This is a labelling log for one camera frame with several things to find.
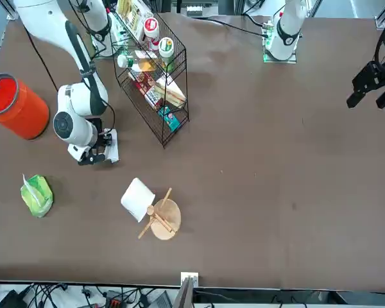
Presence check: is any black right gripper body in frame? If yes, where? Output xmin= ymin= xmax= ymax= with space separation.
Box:
xmin=85 ymin=117 xmax=114 ymax=146

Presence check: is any orange round bin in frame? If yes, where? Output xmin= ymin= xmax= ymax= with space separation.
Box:
xmin=0 ymin=73 xmax=51 ymax=141

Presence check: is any green tissue pack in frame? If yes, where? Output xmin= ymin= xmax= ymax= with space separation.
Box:
xmin=20 ymin=174 xmax=55 ymax=219

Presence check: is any white red snack box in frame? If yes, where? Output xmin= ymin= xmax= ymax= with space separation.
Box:
xmin=143 ymin=87 xmax=165 ymax=110

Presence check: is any red biscuit box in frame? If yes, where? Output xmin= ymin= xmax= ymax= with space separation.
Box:
xmin=127 ymin=70 xmax=157 ymax=96

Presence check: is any teal snack box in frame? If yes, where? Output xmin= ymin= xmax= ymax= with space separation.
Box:
xmin=156 ymin=105 xmax=181 ymax=132

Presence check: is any white mug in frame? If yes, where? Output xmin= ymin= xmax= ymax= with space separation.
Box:
xmin=120 ymin=177 xmax=157 ymax=223

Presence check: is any orange drink bottle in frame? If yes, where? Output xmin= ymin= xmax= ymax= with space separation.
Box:
xmin=116 ymin=53 xmax=158 ymax=73

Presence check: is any wrapped sandwich packet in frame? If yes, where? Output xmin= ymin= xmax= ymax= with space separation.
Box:
xmin=154 ymin=75 xmax=187 ymax=109

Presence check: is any wooden mug tree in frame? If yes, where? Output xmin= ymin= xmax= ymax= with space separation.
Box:
xmin=137 ymin=187 xmax=182 ymax=241

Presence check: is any white jar green lid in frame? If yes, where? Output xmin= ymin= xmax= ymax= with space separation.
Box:
xmin=157 ymin=37 xmax=176 ymax=73

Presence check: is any white jar red lid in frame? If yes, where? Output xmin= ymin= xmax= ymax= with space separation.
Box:
xmin=142 ymin=17 xmax=160 ymax=51

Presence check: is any large yellow snack packet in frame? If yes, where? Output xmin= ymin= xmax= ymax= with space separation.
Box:
xmin=116 ymin=0 xmax=155 ymax=41

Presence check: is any white power strip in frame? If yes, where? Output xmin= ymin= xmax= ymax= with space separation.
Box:
xmin=185 ymin=3 xmax=203 ymax=17

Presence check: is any red black power device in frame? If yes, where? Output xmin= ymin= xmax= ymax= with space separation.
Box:
xmin=105 ymin=289 xmax=130 ymax=308

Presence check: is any grey power adapter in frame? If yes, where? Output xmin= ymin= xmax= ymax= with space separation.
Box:
xmin=149 ymin=290 xmax=173 ymax=308

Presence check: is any black wire shelf rack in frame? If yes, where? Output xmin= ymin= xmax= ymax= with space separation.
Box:
xmin=110 ymin=9 xmax=191 ymax=149

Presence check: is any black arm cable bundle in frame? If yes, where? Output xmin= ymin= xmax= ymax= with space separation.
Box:
xmin=21 ymin=0 xmax=116 ymax=135

